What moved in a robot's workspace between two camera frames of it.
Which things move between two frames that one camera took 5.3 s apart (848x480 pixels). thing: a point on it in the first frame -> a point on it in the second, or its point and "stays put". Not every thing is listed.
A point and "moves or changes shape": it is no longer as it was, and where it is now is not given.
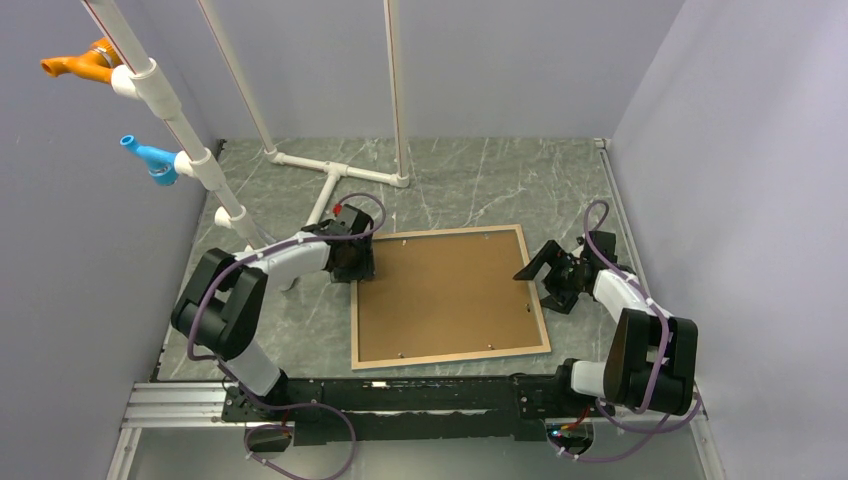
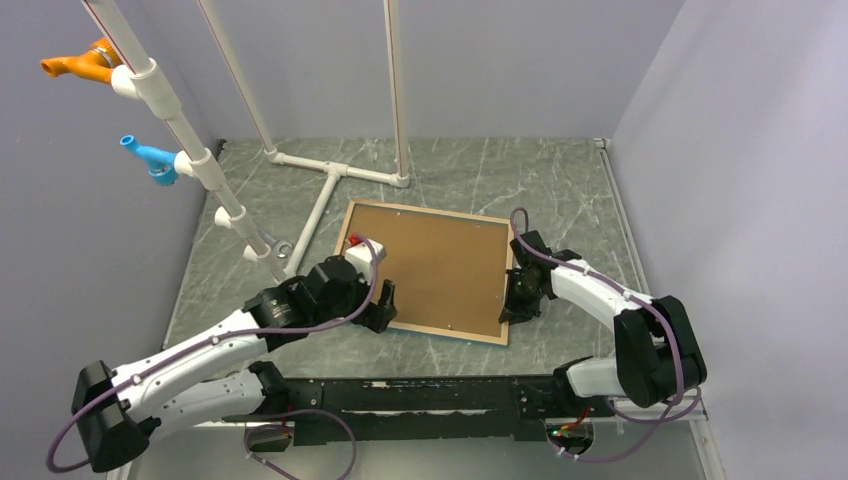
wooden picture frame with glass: [447, 295] moves or changes shape
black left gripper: [364, 268] -> [380, 313]
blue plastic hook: [161, 163] stays put
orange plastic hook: [97, 63] stays put
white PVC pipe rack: [143, 80] stays put
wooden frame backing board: [446, 294] moves or changes shape
